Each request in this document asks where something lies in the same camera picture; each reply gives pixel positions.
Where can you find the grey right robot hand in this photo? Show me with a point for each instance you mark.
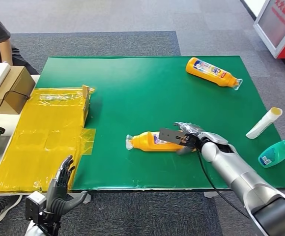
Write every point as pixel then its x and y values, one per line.
pixel 192 130

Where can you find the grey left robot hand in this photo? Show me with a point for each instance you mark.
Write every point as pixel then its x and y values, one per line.
pixel 57 198

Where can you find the yellow bottle with clear cap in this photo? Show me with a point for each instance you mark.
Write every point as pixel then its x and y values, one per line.
pixel 145 142
pixel 209 72

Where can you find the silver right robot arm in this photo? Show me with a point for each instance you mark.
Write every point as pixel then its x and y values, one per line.
pixel 243 179

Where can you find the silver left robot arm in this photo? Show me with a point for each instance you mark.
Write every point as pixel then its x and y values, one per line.
pixel 40 229

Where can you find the white bottle with yellow base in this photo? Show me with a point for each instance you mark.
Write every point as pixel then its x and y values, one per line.
pixel 264 123

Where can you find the teal plastic bottle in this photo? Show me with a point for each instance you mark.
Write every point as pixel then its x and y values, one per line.
pixel 275 153

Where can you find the white floor tape piece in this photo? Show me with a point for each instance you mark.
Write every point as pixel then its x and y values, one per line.
pixel 210 194
pixel 87 198

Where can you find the yellow taped flat cardboard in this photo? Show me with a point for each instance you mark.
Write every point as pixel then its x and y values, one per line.
pixel 44 140

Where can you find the green table mat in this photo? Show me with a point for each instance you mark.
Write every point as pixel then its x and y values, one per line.
pixel 145 97

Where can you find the person's shoe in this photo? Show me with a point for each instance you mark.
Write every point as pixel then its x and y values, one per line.
pixel 2 206

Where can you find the brown cardboard box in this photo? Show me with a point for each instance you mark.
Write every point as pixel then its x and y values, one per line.
pixel 13 91

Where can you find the white and red sign stand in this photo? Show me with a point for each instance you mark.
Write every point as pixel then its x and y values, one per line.
pixel 280 26

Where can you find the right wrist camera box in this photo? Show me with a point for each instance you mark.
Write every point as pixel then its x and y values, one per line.
pixel 173 136

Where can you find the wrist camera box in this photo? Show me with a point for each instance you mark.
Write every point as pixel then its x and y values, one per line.
pixel 34 206
pixel 173 136

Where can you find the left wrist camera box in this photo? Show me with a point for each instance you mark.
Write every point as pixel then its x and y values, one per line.
pixel 34 206

